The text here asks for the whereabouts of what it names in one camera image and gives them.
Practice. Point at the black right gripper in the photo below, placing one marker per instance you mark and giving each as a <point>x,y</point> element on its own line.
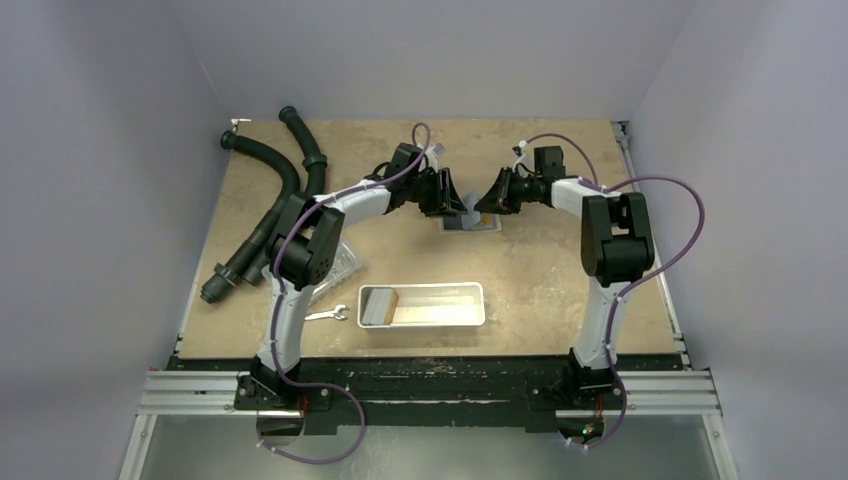
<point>514,188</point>

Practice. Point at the clear plastic bag of screws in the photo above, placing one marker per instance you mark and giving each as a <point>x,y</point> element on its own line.
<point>345,266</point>

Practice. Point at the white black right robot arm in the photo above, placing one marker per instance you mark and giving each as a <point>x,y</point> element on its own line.
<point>616,249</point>

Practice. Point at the white rectangular tray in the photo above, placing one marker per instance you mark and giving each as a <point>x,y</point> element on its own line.
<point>431,306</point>

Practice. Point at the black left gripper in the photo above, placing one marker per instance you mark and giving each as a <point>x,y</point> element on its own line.
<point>444,198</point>

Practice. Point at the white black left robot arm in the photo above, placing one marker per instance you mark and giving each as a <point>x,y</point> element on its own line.
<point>305,240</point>

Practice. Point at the silver open-end wrench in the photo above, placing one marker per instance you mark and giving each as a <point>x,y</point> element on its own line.
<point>337,313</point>

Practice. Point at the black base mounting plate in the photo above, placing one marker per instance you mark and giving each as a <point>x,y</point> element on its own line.
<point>478,392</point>

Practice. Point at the grey credit card stack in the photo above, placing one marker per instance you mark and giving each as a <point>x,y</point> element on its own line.
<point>380,307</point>

